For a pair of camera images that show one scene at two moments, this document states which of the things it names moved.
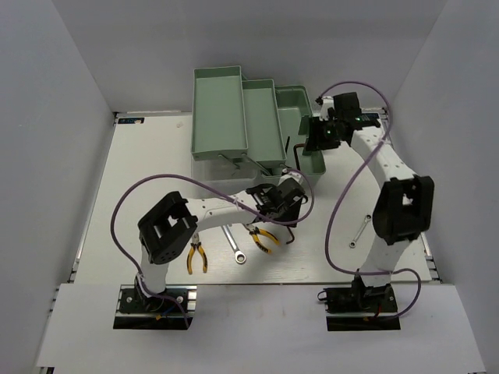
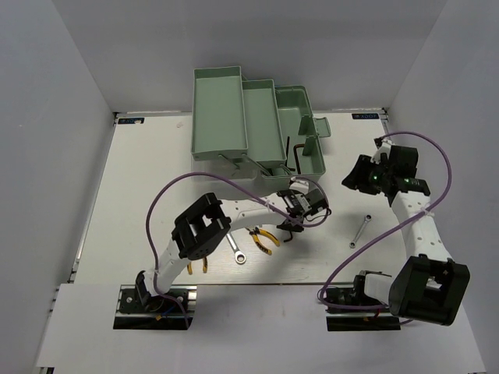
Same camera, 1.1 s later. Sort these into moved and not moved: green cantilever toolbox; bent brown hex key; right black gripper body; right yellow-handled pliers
Moved: right black gripper body
Not moved: bent brown hex key; right yellow-handled pliers; green cantilever toolbox
